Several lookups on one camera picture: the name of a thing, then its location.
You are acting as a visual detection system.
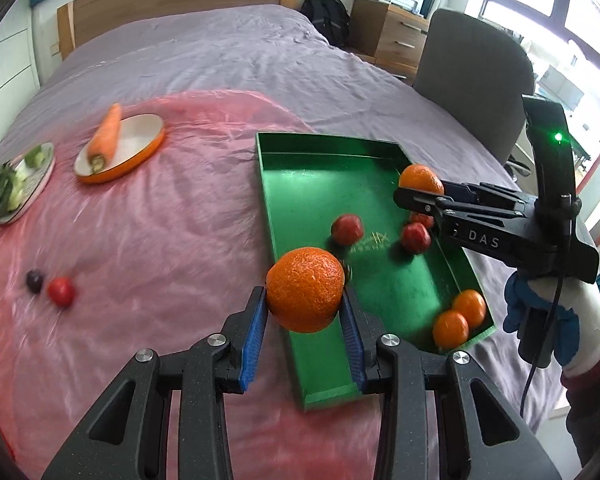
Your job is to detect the green tray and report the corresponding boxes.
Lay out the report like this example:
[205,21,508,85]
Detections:
[256,132,497,411]

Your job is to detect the wooden headboard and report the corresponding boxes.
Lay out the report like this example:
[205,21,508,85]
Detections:
[56,0,305,61]

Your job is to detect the carrot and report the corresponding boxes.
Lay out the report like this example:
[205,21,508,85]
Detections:
[87,103,123,173]

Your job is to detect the wooden nightstand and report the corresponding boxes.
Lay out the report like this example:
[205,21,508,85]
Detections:
[350,0,431,81]

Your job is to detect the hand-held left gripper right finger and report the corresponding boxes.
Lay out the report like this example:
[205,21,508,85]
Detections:
[341,287,563,480]

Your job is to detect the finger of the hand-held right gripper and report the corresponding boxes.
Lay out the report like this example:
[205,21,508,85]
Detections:
[442,182,536,206]
[393,186,531,216]

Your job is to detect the orange mandarin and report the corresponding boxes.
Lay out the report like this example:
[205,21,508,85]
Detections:
[432,310,470,351]
[399,163,445,196]
[266,247,346,334]
[452,289,488,328]

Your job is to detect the person's right hand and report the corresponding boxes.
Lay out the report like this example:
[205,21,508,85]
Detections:
[503,270,600,378]

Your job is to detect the white wardrobe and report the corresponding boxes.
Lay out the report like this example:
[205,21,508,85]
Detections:
[0,5,41,146]

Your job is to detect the pink plastic sheet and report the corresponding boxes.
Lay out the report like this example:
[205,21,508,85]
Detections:
[0,90,396,480]

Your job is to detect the white plate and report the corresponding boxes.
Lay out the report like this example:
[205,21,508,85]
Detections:
[0,141,56,225]

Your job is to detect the person's right forearm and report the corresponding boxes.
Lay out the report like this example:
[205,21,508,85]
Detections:
[560,322,600,471]

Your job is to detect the dark green leafy vegetable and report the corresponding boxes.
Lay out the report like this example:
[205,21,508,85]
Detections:
[0,162,18,221]

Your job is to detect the grey office chair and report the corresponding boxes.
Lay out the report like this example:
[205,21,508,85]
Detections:
[412,8,536,181]

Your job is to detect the pale green vegetable piece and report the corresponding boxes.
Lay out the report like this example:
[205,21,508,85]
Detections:
[10,144,48,211]

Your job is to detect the black backpack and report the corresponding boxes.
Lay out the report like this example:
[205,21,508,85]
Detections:
[300,0,352,48]

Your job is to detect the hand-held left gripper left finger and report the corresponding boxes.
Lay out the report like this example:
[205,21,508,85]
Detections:
[40,286,270,480]

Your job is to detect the orange oval dish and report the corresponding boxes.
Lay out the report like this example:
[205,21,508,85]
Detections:
[74,113,166,184]

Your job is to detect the black cable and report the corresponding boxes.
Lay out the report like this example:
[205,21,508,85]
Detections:
[520,255,568,416]

